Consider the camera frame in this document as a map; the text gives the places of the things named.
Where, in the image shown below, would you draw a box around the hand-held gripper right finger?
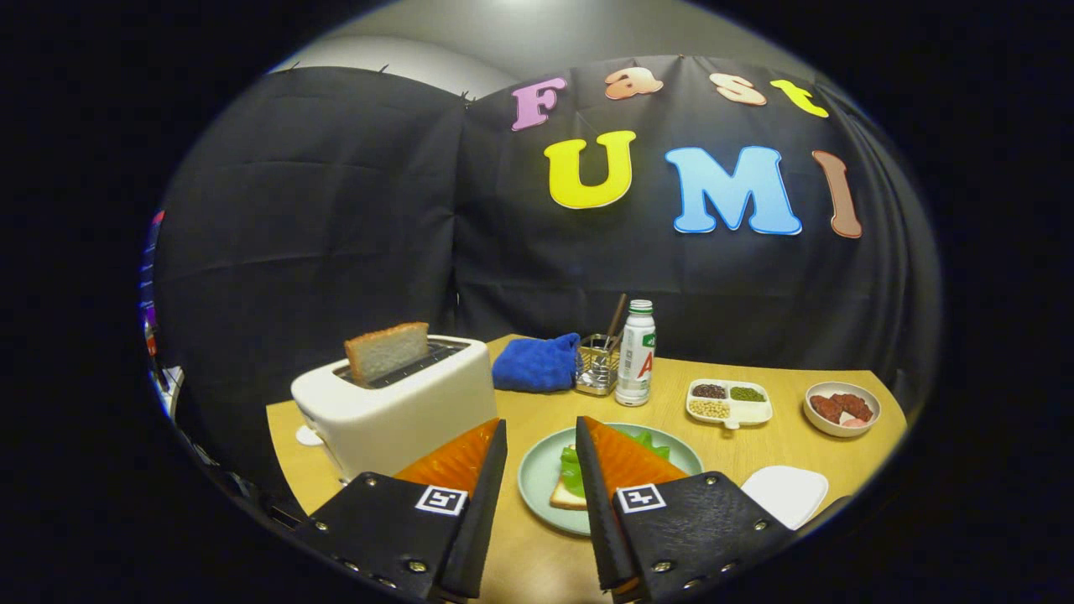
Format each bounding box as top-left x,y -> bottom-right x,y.
574,416 -> 795,604

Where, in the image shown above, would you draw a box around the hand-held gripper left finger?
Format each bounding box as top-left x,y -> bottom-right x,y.
292,418 -> 509,603

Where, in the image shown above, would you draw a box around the green lettuce leaf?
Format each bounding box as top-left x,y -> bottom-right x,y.
560,430 -> 672,497

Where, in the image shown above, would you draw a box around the toasted bread slice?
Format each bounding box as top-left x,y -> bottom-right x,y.
344,322 -> 430,384

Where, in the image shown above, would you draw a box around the green plate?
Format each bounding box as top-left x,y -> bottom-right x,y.
518,423 -> 705,537

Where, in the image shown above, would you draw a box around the white toaster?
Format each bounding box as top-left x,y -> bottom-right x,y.
290,335 -> 498,482

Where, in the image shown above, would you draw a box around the blue cloth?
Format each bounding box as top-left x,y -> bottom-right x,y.
492,333 -> 582,393

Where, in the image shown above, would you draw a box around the white drink bottle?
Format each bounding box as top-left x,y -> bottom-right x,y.
615,299 -> 657,408

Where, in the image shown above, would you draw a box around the white divided dish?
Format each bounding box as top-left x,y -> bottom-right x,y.
686,378 -> 774,430

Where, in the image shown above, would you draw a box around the brown wooden stick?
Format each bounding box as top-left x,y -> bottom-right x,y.
604,293 -> 628,353

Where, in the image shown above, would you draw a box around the white leaf-shaped plate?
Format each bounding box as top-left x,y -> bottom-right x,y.
740,466 -> 830,531

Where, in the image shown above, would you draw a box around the white bowl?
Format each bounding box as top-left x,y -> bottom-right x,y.
803,382 -> 882,439

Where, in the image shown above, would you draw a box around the red meat pieces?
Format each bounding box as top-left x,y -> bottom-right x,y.
810,393 -> 874,424

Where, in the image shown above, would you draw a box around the black backdrop cloth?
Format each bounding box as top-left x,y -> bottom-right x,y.
151,55 -> 941,504

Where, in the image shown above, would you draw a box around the metal wire utensil holder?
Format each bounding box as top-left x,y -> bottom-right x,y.
576,334 -> 622,397

